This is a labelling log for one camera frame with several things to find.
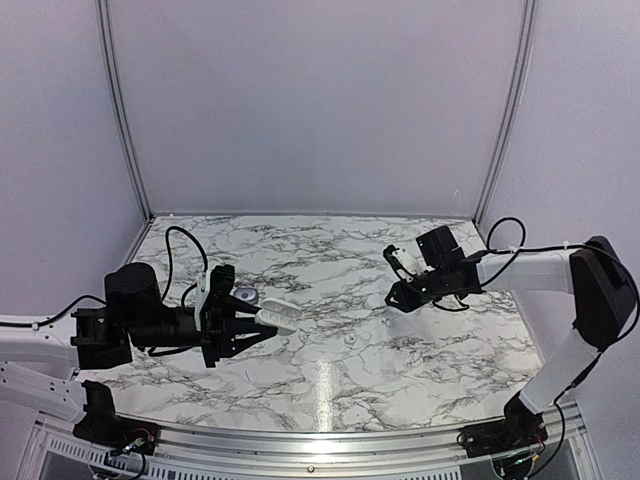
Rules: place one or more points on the blue earbud charging case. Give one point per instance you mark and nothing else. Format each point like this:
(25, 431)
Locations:
(247, 294)

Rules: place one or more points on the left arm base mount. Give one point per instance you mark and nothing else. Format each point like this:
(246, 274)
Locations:
(123, 436)

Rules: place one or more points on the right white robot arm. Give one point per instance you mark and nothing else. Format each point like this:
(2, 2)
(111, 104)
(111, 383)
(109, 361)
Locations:
(578, 299)

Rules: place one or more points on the left aluminium corner post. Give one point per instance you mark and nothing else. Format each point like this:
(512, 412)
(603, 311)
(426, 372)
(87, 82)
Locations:
(106, 33)

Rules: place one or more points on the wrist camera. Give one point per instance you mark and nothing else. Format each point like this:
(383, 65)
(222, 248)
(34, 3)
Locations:
(212, 290)
(405, 266)

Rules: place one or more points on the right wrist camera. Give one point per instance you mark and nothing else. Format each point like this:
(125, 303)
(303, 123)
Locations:
(405, 266)

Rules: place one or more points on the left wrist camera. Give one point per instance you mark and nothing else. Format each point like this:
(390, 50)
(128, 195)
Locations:
(212, 290)

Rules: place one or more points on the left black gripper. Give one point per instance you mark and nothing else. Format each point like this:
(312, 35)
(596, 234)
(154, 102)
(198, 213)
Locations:
(219, 331)

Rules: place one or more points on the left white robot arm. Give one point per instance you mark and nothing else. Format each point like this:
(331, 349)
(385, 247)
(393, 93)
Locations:
(38, 356)

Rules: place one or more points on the white earbud charging case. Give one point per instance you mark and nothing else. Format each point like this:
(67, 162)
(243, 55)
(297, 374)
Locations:
(279, 314)

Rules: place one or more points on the aluminium front rail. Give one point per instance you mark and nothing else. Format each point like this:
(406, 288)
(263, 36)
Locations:
(192, 452)

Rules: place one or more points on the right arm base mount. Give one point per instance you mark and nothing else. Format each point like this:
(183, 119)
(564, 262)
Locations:
(505, 437)

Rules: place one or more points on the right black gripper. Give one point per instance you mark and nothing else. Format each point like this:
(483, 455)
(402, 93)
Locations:
(407, 302)

